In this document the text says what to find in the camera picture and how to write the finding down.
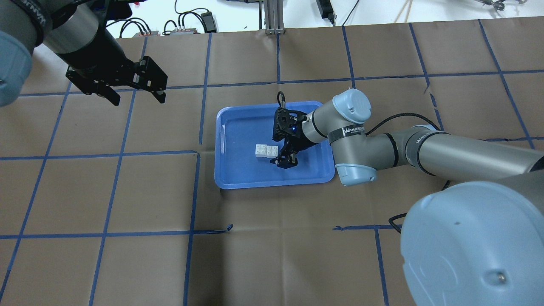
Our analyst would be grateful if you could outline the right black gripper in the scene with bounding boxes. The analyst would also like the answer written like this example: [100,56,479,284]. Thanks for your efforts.
[270,91,317,169]

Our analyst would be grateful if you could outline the black power adapter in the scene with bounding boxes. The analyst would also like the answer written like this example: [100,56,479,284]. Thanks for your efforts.
[316,0,335,20]

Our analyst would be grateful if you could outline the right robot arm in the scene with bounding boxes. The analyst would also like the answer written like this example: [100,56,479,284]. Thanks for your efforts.
[272,89,543,306]

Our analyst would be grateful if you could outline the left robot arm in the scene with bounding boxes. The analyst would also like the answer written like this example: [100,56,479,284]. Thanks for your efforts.
[0,0,168,106]

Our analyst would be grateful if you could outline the aluminium frame post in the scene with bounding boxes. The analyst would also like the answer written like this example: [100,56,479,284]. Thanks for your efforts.
[263,0,285,35]

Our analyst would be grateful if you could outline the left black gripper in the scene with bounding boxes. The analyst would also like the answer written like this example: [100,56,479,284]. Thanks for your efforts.
[65,40,168,106]

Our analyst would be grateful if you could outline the white block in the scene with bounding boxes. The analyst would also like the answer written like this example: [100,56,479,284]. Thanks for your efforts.
[266,145,278,159]
[255,144,268,158]

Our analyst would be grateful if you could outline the brown paper table cover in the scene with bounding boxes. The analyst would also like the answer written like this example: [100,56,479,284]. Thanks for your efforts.
[1,17,543,306]

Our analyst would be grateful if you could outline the blue plastic tray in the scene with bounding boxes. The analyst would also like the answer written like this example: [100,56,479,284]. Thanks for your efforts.
[214,103,336,189]

